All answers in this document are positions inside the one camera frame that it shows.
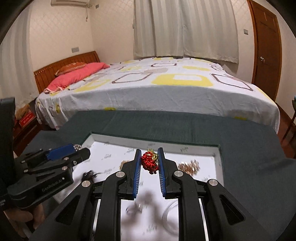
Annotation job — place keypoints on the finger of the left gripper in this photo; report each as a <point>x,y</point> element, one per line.
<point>60,152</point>
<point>77,157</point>

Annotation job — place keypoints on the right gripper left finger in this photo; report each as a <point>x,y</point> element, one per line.
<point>129,178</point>

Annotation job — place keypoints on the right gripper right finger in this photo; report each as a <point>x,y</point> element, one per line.
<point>169,176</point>

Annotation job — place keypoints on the red knot gold earring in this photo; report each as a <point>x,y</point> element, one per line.
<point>149,161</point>

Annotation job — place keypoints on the black bead pendant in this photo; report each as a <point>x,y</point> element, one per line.
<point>88,178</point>

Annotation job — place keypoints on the gold pearl brooch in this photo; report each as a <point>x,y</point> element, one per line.
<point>192,167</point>

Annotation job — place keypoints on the silver rhinestone hair clip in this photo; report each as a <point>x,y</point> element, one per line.
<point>77,147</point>

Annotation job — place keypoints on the rose gold rhinestone brooch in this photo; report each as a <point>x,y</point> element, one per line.
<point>122,163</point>

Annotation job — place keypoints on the green jewelry tray box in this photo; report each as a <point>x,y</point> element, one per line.
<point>141,219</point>

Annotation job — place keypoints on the left hand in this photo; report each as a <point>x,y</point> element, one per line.
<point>17,216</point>

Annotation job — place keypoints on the dark wooden nightstand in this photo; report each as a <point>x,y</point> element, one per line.
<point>23,136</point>

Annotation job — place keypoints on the red box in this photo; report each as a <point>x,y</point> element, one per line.
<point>26,119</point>

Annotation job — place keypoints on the white jade bangle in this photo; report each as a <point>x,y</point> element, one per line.
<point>170,219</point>

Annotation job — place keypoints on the pink pillow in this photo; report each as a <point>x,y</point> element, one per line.
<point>63,81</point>

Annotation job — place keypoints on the bed with patterned sheet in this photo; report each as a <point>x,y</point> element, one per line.
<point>184,85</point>

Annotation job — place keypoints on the orange patterned pillow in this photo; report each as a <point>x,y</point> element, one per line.
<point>70,67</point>

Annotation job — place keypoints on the dark green table cloth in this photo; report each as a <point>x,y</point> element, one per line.
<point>256,171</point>

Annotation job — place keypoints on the wooden chair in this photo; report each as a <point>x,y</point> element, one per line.
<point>292,120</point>

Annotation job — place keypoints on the beige curtain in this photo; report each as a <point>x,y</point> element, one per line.
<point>199,29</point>

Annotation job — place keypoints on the white air conditioner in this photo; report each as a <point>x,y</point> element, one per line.
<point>70,2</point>

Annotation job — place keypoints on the brown wooden door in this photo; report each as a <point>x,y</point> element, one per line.
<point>267,49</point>

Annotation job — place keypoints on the wall outlet plate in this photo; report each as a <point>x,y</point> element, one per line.
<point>75,49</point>

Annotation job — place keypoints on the wall light switch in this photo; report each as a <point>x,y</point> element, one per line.
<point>246,31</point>

